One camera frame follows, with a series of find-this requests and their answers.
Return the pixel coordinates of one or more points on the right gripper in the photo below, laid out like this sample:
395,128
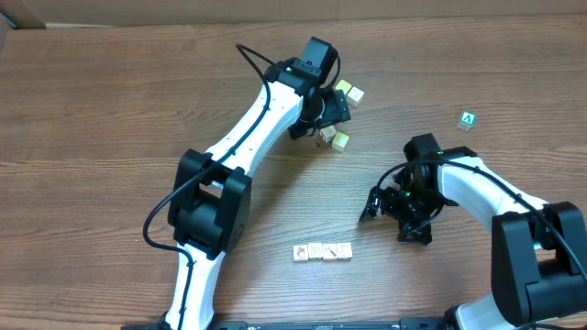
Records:
394,209

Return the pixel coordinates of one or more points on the hammer picture block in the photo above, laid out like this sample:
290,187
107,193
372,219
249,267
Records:
329,251

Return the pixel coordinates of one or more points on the white number two block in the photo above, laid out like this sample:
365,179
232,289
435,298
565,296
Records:
328,133

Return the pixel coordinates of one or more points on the white W letter block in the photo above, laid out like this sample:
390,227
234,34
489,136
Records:
315,251

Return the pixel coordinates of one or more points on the yellow top block far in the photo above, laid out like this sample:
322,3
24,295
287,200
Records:
343,86

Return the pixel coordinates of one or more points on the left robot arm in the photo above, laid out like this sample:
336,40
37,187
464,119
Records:
211,195

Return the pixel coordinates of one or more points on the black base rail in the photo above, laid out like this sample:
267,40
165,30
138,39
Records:
321,326

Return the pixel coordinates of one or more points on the white block green side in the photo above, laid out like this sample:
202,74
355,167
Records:
344,251

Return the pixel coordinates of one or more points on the green letter block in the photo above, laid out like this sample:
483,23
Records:
467,121

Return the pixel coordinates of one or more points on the white block far right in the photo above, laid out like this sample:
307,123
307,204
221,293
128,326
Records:
355,96

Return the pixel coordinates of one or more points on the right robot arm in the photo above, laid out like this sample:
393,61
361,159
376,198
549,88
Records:
538,264

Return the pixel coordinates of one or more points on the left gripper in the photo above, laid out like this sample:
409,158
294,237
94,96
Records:
334,113

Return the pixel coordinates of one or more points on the yellow letter C block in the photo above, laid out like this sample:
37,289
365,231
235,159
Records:
340,141

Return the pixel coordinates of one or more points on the acorn picture block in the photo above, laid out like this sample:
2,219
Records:
300,253

